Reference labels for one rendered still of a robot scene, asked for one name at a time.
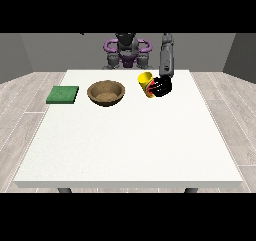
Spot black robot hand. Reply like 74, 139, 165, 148
148, 74, 173, 98

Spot yellow cup with melon print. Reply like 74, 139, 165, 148
137, 71, 157, 99

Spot brown wooden bowl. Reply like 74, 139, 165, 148
86, 80, 127, 108

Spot green square pad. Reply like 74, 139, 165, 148
45, 85, 80, 105

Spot grey robot trunk purple rings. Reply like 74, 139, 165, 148
102, 33, 154, 71

